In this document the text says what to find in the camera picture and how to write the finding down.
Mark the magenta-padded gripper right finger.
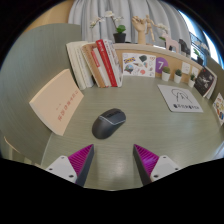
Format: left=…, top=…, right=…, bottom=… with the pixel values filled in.
left=133, top=143, right=182, bottom=186

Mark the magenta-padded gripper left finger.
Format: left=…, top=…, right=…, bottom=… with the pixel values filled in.
left=45, top=143, right=95, bottom=188

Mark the dark grey computer mouse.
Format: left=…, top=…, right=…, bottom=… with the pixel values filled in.
left=91, top=107, right=127, bottom=140

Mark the white printed mouse pad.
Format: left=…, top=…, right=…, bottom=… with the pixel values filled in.
left=157, top=84, right=204, bottom=114

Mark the beige book with red text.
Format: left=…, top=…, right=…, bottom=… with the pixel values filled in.
left=28, top=68, right=85, bottom=137

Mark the spiky succulent in white pot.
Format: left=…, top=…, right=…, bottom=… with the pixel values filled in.
left=188, top=73, right=197, bottom=89

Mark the colourful picture booklet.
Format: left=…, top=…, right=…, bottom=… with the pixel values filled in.
left=212, top=92, right=224, bottom=127

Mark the white sticker sheet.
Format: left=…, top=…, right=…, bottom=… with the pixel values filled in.
left=122, top=52, right=157, bottom=78

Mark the purple round number sticker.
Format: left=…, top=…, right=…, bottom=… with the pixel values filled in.
left=155, top=56, right=170, bottom=75

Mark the black cover book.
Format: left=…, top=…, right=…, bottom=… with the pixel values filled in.
left=193, top=66, right=218, bottom=100

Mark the thick white book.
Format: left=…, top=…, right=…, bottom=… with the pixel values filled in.
left=65, top=40, right=88, bottom=91

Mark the tan kraft book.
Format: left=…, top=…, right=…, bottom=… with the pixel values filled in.
left=81, top=42, right=107, bottom=89

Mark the red and white thin book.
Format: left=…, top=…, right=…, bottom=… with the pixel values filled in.
left=90, top=48, right=110, bottom=88

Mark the wooden desk back panel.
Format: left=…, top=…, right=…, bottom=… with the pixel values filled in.
left=111, top=42, right=209, bottom=88

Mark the green plant in black pot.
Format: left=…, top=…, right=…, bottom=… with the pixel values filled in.
left=193, top=48, right=205, bottom=66

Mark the large black horse figurine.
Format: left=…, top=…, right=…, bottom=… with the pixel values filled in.
left=178, top=38, right=189, bottom=55

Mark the white orchid in black pot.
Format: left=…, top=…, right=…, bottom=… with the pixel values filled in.
left=154, top=22, right=171, bottom=46
left=89, top=10, right=128, bottom=44

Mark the wooden hand model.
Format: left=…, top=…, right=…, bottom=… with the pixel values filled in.
left=131, top=15, right=149, bottom=45

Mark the wooden mannequin figure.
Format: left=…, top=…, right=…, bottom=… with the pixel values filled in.
left=143, top=14, right=158, bottom=44

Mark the pale grey curtain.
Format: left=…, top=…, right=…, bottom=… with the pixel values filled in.
left=68, top=0, right=193, bottom=51

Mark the white wall socket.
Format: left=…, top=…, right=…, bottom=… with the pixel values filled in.
left=190, top=65, right=200, bottom=78
left=181, top=61, right=192, bottom=75

